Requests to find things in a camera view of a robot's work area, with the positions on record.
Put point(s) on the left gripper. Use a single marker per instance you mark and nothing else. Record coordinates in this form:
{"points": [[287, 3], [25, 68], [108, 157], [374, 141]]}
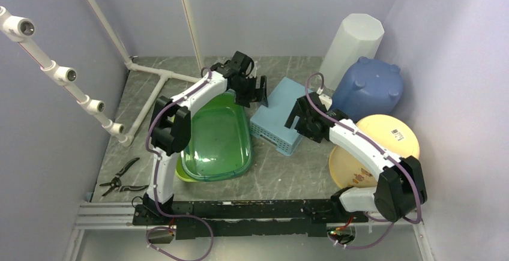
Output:
{"points": [[259, 95]]}

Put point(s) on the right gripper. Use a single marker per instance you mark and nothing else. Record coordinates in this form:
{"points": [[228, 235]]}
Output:
{"points": [[297, 111]]}

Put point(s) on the light blue perforated basket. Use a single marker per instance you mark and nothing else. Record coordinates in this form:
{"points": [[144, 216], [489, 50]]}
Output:
{"points": [[268, 123]]}

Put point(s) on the dark green basket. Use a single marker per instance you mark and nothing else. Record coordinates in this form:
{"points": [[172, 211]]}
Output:
{"points": [[220, 145]]}

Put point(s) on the blue bucket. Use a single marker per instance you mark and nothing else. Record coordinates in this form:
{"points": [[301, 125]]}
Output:
{"points": [[368, 87]]}

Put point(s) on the cream cartoon bucket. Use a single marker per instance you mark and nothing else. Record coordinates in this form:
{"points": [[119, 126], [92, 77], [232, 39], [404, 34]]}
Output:
{"points": [[362, 149]]}

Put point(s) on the white octagonal bin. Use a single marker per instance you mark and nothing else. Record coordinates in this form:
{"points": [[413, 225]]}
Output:
{"points": [[358, 35]]}

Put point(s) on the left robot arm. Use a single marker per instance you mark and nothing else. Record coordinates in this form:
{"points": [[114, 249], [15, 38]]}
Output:
{"points": [[170, 128]]}

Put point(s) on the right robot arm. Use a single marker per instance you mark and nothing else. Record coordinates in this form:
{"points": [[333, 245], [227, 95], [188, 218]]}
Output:
{"points": [[400, 190]]}

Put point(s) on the lime green basket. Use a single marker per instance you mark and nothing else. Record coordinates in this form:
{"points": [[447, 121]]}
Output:
{"points": [[181, 174]]}

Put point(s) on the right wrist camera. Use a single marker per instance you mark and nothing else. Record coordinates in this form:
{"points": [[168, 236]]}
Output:
{"points": [[324, 99]]}

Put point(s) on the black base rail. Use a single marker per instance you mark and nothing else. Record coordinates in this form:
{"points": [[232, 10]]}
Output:
{"points": [[195, 219]]}

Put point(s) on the black flat handle piece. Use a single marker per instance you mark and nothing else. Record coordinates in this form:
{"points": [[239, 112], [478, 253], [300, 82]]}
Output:
{"points": [[134, 188]]}

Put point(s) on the black handled pliers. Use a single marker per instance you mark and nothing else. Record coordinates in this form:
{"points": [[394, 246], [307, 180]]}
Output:
{"points": [[115, 182]]}

